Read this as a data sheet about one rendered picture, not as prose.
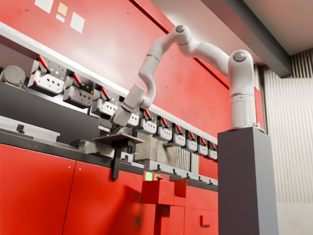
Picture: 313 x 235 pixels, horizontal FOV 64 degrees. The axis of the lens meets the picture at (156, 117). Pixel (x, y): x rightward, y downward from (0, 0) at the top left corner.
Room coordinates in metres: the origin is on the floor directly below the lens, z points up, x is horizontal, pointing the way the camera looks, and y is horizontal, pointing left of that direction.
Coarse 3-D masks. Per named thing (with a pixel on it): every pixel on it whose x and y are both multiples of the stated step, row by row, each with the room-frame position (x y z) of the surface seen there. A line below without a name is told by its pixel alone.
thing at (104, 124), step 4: (100, 116) 1.49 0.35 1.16; (104, 116) 1.51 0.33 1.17; (100, 120) 1.49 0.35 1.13; (104, 120) 1.51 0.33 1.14; (108, 120) 1.53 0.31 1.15; (100, 124) 1.49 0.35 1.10; (104, 124) 1.51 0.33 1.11; (108, 124) 1.54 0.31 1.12; (100, 128) 1.50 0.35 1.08; (104, 128) 1.53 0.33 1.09; (108, 128) 1.55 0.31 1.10
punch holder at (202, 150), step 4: (200, 136) 2.33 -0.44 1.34; (200, 140) 2.34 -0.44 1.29; (204, 140) 2.40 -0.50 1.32; (200, 144) 2.34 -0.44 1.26; (200, 148) 2.33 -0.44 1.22; (204, 148) 2.39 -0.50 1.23; (192, 152) 2.38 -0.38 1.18; (196, 152) 2.35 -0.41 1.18; (200, 152) 2.34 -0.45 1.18; (204, 152) 2.39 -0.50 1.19
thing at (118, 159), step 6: (114, 144) 1.42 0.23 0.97; (120, 144) 1.38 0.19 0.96; (126, 144) 1.35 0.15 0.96; (132, 144) 1.37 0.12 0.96; (120, 150) 1.42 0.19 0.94; (114, 156) 1.41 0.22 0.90; (120, 156) 1.43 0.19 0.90; (114, 162) 1.41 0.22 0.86; (114, 168) 1.40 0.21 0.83; (114, 174) 1.41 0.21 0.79
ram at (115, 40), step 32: (0, 0) 0.95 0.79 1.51; (32, 0) 1.04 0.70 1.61; (64, 0) 1.16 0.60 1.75; (96, 0) 1.31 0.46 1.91; (128, 0) 1.51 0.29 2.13; (0, 32) 0.98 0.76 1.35; (32, 32) 1.07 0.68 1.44; (64, 32) 1.19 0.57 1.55; (96, 32) 1.35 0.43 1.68; (128, 32) 1.54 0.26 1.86; (160, 32) 1.81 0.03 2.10; (64, 64) 1.23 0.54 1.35; (96, 64) 1.38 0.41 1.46; (128, 64) 1.57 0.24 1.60; (160, 64) 1.83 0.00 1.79; (192, 64) 2.21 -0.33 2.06; (160, 96) 1.86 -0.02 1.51; (192, 96) 2.22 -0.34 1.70; (224, 96) 2.75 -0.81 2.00; (224, 128) 2.73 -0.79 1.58
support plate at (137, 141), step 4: (104, 136) 1.37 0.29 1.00; (108, 136) 1.35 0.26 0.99; (112, 136) 1.33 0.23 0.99; (116, 136) 1.32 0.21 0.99; (120, 136) 1.32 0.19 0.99; (124, 136) 1.31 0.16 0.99; (128, 136) 1.31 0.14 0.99; (96, 140) 1.45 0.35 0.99; (100, 140) 1.45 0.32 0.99; (104, 140) 1.44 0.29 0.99; (108, 140) 1.43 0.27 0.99; (112, 140) 1.42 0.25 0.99; (136, 140) 1.38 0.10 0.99; (140, 140) 1.38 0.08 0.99; (108, 144) 1.52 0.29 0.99
